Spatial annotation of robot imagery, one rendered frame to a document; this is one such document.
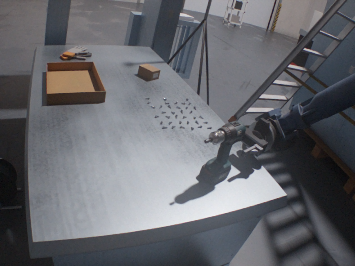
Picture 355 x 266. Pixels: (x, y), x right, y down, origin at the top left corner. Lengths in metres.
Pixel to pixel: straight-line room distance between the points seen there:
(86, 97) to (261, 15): 12.31
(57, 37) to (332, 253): 2.78
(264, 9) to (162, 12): 10.98
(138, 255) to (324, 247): 1.49
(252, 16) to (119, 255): 12.51
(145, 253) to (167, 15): 2.07
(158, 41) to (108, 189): 1.90
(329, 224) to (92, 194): 1.91
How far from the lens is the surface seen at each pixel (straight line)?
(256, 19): 13.23
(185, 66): 3.67
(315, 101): 1.30
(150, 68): 1.76
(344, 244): 2.34
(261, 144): 1.18
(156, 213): 0.91
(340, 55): 3.12
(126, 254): 1.01
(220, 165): 1.06
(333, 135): 3.11
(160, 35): 2.64
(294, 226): 2.13
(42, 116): 1.30
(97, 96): 1.40
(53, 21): 2.46
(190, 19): 3.50
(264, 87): 2.66
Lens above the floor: 1.33
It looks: 32 degrees down
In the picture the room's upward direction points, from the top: 15 degrees clockwise
